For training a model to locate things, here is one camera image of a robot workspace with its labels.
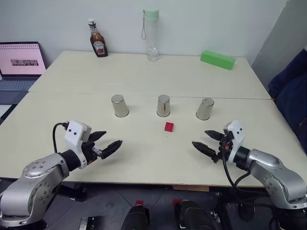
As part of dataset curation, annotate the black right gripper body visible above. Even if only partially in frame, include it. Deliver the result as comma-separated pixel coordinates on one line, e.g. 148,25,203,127
212,134,234,164

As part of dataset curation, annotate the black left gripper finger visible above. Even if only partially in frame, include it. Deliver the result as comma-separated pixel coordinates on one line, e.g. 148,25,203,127
89,130,107,142
100,140,123,160

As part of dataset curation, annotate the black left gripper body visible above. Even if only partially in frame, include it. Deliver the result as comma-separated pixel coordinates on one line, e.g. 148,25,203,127
82,141,104,165

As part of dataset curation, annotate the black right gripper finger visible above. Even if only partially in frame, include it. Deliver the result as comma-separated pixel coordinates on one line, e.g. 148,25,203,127
191,141,219,161
204,130,226,142

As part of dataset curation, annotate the steel cup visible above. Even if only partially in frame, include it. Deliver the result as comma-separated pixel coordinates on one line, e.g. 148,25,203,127
111,94,130,118
195,97,215,120
156,94,172,117

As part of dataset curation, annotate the dark rounded shape red cap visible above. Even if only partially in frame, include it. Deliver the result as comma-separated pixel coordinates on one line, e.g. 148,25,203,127
122,200,151,230

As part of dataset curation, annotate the green rectangular block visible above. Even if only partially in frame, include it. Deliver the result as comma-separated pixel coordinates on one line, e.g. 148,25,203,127
200,50,236,71

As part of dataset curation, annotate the dark blue chair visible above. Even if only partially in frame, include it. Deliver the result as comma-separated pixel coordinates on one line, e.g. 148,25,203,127
268,46,307,154

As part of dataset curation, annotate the ketchup bottle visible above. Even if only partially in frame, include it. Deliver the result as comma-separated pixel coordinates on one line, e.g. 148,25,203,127
87,18,109,58

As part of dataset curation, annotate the open laptop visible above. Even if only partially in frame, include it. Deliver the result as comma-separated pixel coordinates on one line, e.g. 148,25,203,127
0,42,47,92

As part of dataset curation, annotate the clear bottle green lid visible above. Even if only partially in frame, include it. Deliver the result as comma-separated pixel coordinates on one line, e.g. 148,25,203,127
141,8,160,62

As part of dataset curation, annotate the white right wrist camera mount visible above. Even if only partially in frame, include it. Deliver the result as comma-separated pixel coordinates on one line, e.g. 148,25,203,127
223,120,246,164

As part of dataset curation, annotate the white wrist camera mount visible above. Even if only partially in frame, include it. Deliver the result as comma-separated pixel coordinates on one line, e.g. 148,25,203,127
223,120,246,164
64,120,92,169

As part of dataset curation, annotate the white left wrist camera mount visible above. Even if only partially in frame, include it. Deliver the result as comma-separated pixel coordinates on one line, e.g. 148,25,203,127
64,120,92,169

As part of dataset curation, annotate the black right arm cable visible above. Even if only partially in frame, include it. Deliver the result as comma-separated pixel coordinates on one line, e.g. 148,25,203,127
222,141,252,190

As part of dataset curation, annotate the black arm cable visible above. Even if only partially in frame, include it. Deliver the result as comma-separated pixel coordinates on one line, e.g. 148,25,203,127
52,122,70,154
222,141,252,190

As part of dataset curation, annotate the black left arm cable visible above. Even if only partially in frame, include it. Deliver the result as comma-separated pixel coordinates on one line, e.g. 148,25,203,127
52,122,70,154

